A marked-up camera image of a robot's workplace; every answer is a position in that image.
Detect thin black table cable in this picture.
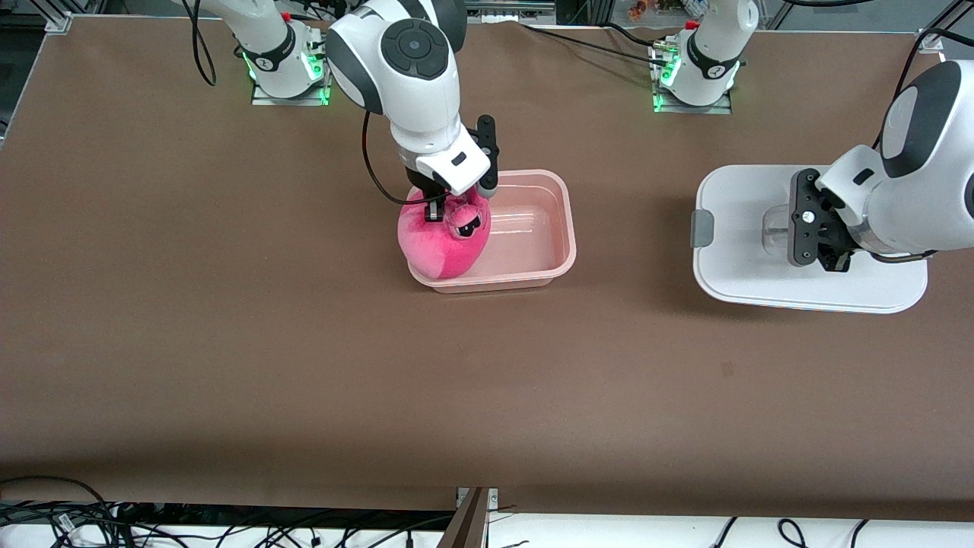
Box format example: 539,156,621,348
533,29,675,69
520,23,670,58

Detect brown wooden post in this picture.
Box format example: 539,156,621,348
438,487,490,548

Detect pale pink plastic box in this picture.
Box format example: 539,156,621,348
407,169,578,295

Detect white box lid grey latches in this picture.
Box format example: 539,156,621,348
690,164,929,314

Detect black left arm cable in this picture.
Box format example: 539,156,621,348
867,29,974,265

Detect small metal bracket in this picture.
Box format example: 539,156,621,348
456,487,499,526

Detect brown table cover sheet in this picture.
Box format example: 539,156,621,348
0,15,974,526

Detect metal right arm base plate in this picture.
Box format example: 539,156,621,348
251,75,330,107

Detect pink plush toy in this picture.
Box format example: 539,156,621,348
397,186,492,279

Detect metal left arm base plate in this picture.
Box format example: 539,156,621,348
652,88,733,116

